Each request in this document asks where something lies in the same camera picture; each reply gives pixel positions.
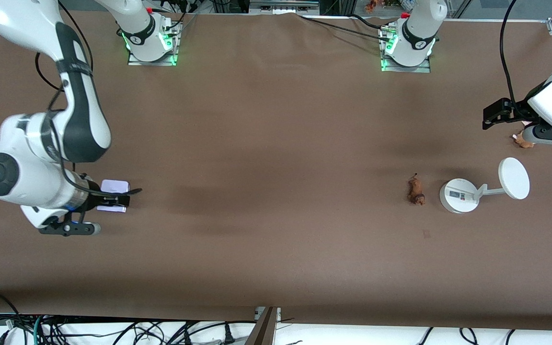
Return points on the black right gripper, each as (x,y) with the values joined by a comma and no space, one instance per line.
(90,201)

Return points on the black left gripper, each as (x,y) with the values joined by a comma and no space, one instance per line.
(518,109)

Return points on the white lavender card box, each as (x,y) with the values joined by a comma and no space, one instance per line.
(115,185)

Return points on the brown lion statue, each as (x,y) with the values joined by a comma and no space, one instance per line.
(416,191)

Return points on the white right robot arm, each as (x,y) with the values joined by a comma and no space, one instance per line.
(79,120)

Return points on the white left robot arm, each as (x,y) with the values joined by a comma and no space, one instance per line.
(417,28)

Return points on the brown plush toy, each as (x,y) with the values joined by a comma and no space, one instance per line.
(523,140)

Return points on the white round-base desk lamp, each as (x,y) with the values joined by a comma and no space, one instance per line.
(459,195)

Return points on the brown table cover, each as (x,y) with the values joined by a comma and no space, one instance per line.
(276,249)

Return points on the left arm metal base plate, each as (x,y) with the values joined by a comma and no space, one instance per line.
(406,68)

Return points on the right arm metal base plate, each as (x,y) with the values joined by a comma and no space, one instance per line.
(151,63)

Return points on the brown table frame post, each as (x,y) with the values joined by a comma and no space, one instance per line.
(262,330)

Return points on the aluminium frame rail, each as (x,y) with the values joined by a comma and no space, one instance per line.
(283,5)

